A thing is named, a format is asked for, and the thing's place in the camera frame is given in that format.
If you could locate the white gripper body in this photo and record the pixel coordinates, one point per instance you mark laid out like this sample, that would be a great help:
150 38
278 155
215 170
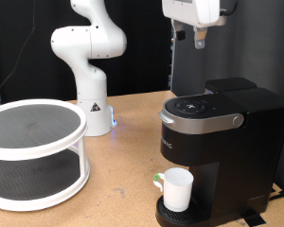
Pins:
192 11

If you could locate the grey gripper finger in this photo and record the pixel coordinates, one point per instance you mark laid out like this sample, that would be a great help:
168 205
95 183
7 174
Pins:
180 31
199 38

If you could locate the white mug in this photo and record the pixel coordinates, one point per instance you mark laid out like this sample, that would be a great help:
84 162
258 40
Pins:
178 189

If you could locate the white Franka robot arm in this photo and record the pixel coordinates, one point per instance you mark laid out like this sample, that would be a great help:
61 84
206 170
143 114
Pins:
88 78

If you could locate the black Keurig coffee machine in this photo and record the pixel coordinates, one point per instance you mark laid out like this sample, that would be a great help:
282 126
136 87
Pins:
236 157

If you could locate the dark grey partition panel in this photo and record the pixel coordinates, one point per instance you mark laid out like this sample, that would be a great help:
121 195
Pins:
243 53

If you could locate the black grip liner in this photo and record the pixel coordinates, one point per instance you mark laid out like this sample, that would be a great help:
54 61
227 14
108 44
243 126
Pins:
31 176
31 126

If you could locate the white two-tier turntable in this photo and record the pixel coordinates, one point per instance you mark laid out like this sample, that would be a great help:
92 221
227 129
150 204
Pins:
38 150

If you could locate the black tape strip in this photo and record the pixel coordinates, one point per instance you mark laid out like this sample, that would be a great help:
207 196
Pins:
254 218

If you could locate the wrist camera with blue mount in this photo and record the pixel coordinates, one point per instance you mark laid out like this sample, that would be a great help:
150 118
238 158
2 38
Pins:
222 20

